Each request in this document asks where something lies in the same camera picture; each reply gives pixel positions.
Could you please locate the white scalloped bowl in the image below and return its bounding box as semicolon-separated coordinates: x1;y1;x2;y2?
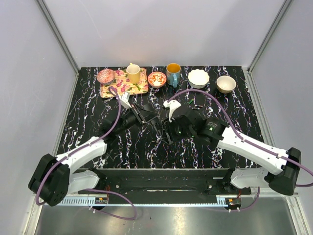
187;69;210;89

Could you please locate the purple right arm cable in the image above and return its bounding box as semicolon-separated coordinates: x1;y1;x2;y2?
167;88;313;212

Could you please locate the connector box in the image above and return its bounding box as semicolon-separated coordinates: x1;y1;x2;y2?
225;198;242;208
94;194;109;205

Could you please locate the orange floral small bowl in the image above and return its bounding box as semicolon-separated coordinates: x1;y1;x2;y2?
147;71;167;88

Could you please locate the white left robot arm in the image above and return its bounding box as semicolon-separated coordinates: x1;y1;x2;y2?
28;104;160;206

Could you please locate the yellow mug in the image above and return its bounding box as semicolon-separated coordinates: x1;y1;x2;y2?
126;63;140;84

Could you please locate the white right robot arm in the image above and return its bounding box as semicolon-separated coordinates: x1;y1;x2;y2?
162;110;301;196

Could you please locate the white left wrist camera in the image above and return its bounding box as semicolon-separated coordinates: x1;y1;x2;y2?
119;92;132;109

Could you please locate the beige round bowl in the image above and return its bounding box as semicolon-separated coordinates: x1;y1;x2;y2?
216;75;237;94

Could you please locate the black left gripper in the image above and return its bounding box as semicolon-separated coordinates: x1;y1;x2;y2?
115;103;159;136

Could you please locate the right connector box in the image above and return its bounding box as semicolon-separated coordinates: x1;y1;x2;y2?
225;198;242;208

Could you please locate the blue mug orange inside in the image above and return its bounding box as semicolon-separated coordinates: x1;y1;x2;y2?
166;63;181;88

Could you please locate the left connector box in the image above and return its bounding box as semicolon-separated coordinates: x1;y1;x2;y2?
94;194;109;205

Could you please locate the pink patterned bowl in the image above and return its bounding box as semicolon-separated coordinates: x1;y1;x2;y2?
96;69;115;85

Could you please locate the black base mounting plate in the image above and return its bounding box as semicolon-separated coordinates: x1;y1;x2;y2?
92;168;252;199

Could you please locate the floral rectangular tray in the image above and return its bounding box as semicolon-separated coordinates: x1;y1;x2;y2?
100;68;149;98

